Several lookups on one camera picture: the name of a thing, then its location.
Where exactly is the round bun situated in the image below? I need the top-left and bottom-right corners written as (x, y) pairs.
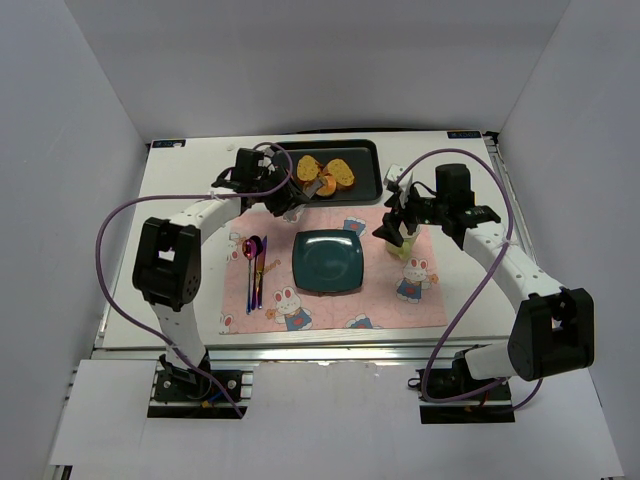
top-left (316, 174), bottom-right (337, 198)

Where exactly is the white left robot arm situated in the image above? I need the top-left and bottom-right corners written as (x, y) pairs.
top-left (132, 142), bottom-right (309, 396)

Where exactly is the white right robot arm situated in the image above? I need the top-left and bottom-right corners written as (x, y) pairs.
top-left (373, 164), bottom-right (595, 392)

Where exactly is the bread slice left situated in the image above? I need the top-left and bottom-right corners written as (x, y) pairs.
top-left (296, 155), bottom-right (323, 183)

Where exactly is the bread slice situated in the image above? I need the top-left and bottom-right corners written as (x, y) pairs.
top-left (296, 155), bottom-right (323, 183)
top-left (324, 158), bottom-right (355, 190)

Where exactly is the bread slice right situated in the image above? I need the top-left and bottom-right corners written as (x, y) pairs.
top-left (324, 158), bottom-right (355, 190)

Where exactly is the light green mug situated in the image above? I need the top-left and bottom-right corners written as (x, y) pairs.
top-left (385, 226), bottom-right (421, 261)

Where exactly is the iridescent spoon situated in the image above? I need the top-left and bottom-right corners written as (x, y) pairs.
top-left (242, 235), bottom-right (263, 314)

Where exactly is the iridescent knife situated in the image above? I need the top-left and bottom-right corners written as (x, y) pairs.
top-left (252, 236), bottom-right (268, 310)

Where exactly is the pink bunny placemat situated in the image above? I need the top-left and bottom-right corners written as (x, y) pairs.
top-left (220, 207), bottom-right (447, 334)

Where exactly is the dark teal square plate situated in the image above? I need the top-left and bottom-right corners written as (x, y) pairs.
top-left (292, 229), bottom-right (364, 294)

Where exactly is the black baking tray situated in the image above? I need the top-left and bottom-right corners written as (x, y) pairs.
top-left (279, 139), bottom-right (383, 207)

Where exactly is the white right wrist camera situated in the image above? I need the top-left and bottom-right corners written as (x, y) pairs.
top-left (383, 164), bottom-right (413, 193)

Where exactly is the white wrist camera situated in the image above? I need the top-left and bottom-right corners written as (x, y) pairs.
top-left (383, 164), bottom-right (413, 193)
top-left (259, 148), bottom-right (277, 172)

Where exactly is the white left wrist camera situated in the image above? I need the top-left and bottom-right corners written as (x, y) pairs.
top-left (259, 148), bottom-right (277, 172)

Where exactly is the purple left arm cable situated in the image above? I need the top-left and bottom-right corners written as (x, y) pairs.
top-left (95, 142), bottom-right (296, 419)

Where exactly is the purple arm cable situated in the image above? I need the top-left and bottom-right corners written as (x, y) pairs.
top-left (394, 147), bottom-right (545, 413)
top-left (95, 142), bottom-right (296, 419)

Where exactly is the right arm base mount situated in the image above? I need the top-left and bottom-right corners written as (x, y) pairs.
top-left (407, 368), bottom-right (515, 425)

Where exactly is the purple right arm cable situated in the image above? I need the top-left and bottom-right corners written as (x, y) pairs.
top-left (394, 147), bottom-right (545, 413)

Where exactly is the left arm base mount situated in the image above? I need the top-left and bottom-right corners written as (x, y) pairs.
top-left (147, 368), bottom-right (253, 420)

